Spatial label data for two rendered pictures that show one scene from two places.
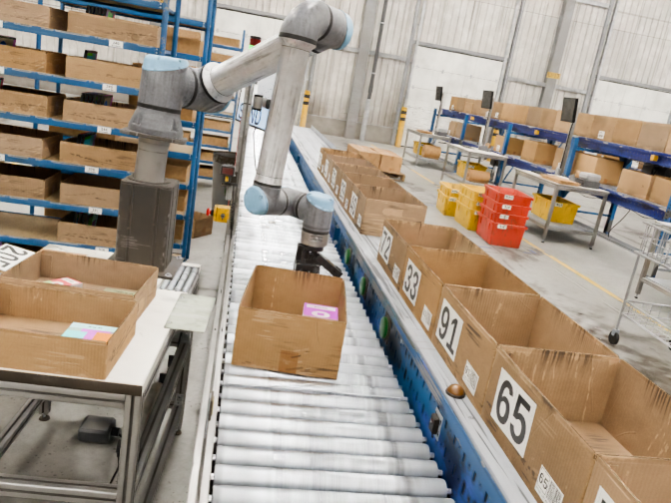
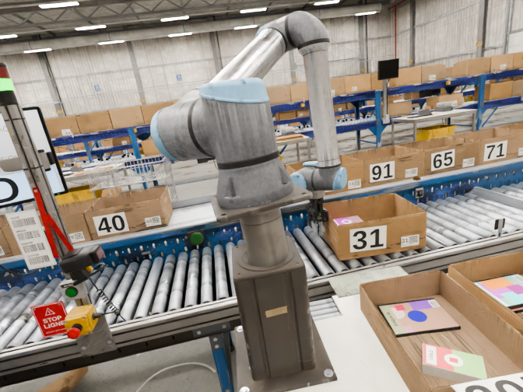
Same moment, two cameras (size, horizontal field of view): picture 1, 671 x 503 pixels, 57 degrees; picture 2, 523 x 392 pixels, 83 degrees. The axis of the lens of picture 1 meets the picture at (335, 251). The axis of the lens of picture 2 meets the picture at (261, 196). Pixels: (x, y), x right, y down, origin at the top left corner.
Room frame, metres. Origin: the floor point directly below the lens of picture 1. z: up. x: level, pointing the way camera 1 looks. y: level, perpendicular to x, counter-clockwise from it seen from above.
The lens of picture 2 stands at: (2.16, 1.40, 1.46)
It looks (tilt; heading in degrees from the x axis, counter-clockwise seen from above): 17 degrees down; 272
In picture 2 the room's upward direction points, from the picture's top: 8 degrees counter-clockwise
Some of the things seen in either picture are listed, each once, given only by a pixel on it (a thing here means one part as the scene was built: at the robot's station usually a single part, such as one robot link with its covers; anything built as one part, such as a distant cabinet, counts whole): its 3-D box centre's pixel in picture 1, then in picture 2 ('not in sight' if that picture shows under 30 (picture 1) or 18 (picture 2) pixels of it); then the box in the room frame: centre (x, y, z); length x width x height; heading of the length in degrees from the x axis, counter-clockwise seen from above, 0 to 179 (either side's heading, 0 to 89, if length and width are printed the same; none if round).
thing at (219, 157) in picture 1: (234, 185); not in sight; (6.47, 1.18, 0.32); 0.50 x 0.50 x 0.64
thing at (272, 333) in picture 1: (293, 316); (369, 223); (1.72, 0.09, 0.83); 0.39 x 0.29 x 0.17; 3
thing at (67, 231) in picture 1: (106, 229); not in sight; (3.13, 1.21, 0.59); 0.40 x 0.30 x 0.10; 98
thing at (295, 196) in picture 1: (290, 203); (303, 180); (2.02, 0.18, 1.12); 0.12 x 0.12 x 0.09; 55
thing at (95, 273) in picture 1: (83, 285); (436, 330); (1.77, 0.74, 0.80); 0.38 x 0.28 x 0.10; 94
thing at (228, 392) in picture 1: (317, 403); (417, 227); (1.44, -0.02, 0.72); 0.52 x 0.05 x 0.05; 100
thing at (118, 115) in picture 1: (113, 114); not in sight; (3.13, 1.22, 1.19); 0.40 x 0.30 x 0.10; 100
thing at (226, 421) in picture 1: (322, 431); (439, 222); (1.31, -0.04, 0.72); 0.52 x 0.05 x 0.05; 100
